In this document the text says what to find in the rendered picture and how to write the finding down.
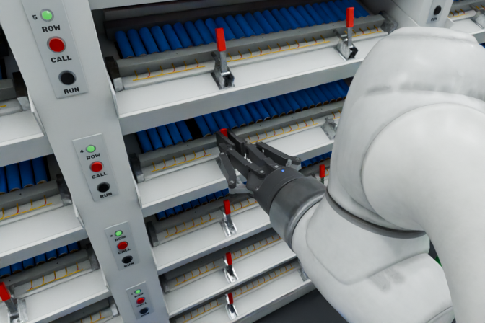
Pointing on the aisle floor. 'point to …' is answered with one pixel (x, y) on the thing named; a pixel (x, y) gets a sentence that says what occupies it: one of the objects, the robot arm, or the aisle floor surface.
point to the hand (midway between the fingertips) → (229, 143)
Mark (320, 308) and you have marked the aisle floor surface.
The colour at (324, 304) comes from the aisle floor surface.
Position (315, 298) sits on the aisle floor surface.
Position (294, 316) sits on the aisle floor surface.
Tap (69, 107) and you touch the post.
